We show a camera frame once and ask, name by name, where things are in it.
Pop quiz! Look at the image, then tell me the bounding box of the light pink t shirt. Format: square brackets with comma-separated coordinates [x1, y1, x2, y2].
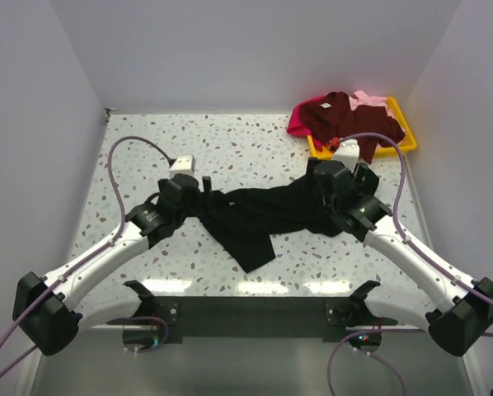
[349, 90, 406, 133]

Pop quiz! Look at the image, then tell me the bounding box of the magenta t shirt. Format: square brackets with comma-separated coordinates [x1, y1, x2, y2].
[286, 96, 324, 137]

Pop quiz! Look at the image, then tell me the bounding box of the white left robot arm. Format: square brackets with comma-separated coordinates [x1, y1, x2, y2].
[12, 174, 214, 356]

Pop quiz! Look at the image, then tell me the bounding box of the yellow plastic tray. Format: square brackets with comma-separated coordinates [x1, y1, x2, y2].
[306, 96, 419, 162]

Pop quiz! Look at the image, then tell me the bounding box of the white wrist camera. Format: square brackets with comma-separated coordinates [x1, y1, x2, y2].
[169, 154, 195, 178]
[332, 139, 359, 171]

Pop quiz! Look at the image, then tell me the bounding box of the black t shirt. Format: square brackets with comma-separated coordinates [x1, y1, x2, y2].
[200, 174, 342, 273]

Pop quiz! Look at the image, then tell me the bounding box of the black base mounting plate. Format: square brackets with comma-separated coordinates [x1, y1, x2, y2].
[122, 295, 383, 344]

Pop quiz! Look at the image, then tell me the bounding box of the maroon t shirt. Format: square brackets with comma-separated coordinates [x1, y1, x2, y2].
[298, 91, 406, 164]

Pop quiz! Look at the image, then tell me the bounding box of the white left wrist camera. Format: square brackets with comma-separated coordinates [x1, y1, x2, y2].
[169, 154, 195, 178]

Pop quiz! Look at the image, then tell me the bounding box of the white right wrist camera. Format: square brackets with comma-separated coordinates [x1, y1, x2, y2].
[332, 139, 359, 171]

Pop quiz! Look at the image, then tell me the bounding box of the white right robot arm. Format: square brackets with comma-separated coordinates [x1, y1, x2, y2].
[306, 158, 493, 356]

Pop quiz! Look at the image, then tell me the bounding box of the orange red garment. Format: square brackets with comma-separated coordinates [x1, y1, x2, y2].
[324, 137, 340, 152]

